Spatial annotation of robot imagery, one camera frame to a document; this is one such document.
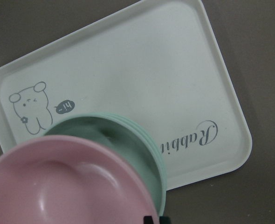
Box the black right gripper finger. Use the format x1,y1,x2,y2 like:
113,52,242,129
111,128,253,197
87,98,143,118
144,217,171,224

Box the small pink bowl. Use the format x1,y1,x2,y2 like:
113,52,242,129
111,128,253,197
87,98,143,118
0,135,159,224

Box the green stacked bowls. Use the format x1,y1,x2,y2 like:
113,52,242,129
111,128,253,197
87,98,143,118
44,112,167,216

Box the pale green rabbit tray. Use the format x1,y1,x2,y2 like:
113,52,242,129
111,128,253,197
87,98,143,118
0,0,252,189

